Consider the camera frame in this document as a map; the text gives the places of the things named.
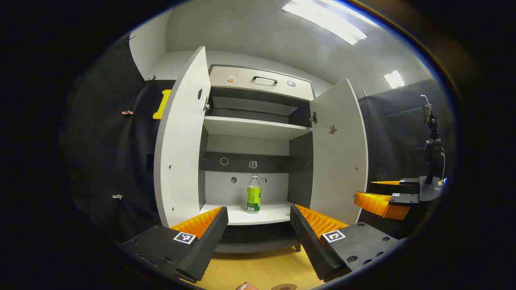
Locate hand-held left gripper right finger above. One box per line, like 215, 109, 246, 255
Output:
289, 204, 404, 282

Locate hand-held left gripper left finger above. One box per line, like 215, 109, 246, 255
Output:
117, 206, 229, 282

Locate white cabinet door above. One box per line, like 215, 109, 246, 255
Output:
308, 79, 369, 226
154, 46, 212, 228

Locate green label plastic bottle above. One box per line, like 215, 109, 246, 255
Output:
247, 174, 262, 213

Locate white and grey cabinet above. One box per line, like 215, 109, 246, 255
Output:
198, 64, 315, 254

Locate white cabinet shelf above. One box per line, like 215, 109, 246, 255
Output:
204, 116, 312, 141

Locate beige cabinet drawer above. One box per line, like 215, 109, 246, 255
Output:
209, 66, 314, 101

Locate small ceiling light panel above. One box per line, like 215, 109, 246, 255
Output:
384, 70, 406, 89

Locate black backdrop cloth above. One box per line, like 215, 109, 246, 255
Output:
60, 36, 456, 242

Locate long ceiling light panel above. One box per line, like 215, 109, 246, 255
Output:
282, 0, 368, 46

